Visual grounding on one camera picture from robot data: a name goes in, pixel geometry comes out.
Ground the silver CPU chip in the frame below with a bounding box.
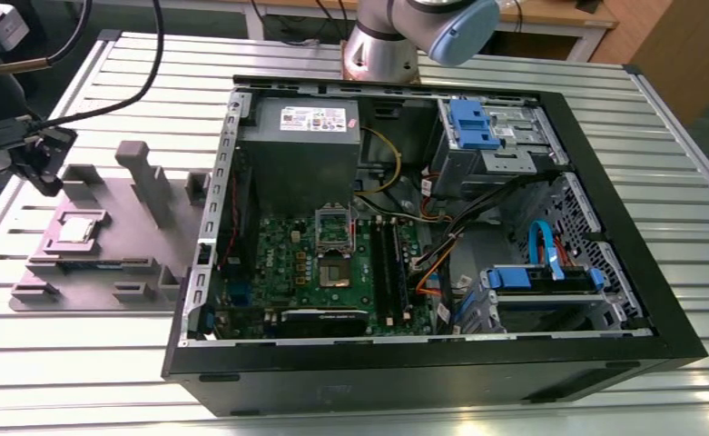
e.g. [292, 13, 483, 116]
[56, 216, 99, 242]

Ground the multicoloured power wire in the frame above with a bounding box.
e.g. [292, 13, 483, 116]
[557, 240, 589, 273]

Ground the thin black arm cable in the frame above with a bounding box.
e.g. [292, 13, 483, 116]
[0, 0, 95, 74]

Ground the green motherboard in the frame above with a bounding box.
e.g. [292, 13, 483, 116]
[216, 199, 453, 340]

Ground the hard disk in blue carrier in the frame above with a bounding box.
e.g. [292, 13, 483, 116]
[479, 265, 607, 296]

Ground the metal socket cover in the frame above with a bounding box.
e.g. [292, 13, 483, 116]
[312, 207, 356, 254]

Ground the black graphics card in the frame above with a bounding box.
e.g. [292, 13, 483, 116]
[260, 307, 369, 338]

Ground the grey power supply unit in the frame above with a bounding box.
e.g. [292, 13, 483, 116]
[242, 96, 365, 219]

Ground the black CPU socket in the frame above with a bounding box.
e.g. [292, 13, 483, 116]
[316, 257, 355, 290]

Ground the orange wire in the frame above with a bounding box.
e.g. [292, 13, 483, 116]
[414, 243, 455, 296]

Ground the short blue expansion slot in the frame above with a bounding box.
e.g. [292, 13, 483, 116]
[230, 280, 254, 306]

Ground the white desk frame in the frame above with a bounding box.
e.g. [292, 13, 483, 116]
[59, 0, 359, 42]

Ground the wooden cabinet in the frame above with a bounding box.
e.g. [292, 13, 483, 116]
[589, 0, 709, 124]

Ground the blue wire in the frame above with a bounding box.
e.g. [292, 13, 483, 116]
[527, 220, 567, 281]

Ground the wooden desk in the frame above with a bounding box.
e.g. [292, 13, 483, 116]
[505, 0, 619, 63]

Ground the white wire bundle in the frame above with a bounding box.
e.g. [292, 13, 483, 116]
[383, 211, 453, 224]

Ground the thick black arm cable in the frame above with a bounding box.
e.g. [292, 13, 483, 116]
[0, 0, 164, 149]

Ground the black PC case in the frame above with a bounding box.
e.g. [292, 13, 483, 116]
[159, 74, 709, 417]

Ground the grey plastic parts rack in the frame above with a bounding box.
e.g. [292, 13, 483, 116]
[8, 140, 214, 313]

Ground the black cable bundle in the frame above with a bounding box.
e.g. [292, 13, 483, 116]
[443, 174, 558, 240]

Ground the grey metal disk bay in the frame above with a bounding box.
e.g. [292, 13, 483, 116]
[431, 94, 571, 194]
[453, 290, 643, 335]

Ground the yellow wire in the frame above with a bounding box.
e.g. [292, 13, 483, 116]
[352, 126, 405, 197]

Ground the blue plastic drive bracket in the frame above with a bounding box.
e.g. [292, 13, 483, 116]
[447, 98, 505, 150]

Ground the black RAM slot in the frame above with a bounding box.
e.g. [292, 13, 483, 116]
[373, 218, 390, 322]
[379, 218, 399, 322]
[390, 218, 409, 322]

